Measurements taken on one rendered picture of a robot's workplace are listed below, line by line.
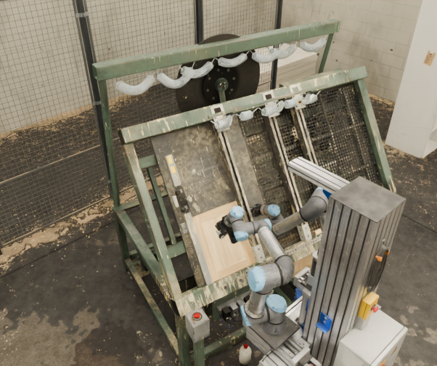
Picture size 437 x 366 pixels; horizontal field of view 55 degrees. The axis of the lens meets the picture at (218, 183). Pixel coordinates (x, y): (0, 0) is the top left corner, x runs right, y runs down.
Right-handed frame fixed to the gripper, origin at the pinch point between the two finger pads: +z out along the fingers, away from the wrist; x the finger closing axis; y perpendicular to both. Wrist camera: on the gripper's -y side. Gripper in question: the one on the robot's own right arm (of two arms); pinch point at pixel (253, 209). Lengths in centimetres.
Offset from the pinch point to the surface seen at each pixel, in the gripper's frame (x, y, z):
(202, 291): 40, 58, -4
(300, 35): -122, -96, 10
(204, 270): 27, 52, -3
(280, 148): -37, -37, -2
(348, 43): -167, -443, 311
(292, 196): 1.0, -33.7, -4.3
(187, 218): -11, 52, -3
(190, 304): 45, 70, -4
